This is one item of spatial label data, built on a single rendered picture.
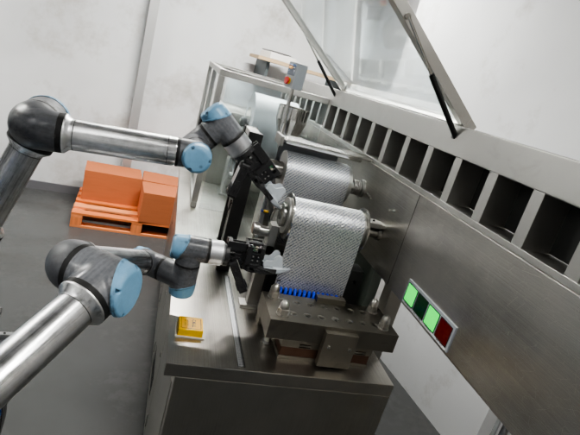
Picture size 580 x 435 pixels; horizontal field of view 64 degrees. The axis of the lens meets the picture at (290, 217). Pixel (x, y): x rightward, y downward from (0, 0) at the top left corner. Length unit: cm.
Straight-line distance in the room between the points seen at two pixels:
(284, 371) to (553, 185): 81
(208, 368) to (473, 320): 67
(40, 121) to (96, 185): 334
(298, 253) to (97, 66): 368
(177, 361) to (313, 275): 50
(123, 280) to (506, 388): 80
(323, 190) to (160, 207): 272
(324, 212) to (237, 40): 366
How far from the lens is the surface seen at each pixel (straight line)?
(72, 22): 483
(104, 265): 105
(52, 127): 122
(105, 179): 453
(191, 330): 138
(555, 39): 282
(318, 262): 148
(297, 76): 191
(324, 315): 141
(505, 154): 117
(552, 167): 106
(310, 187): 164
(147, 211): 423
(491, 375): 110
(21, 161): 140
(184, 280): 141
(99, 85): 485
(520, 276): 105
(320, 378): 138
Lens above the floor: 166
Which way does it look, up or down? 16 degrees down
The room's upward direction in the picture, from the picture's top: 16 degrees clockwise
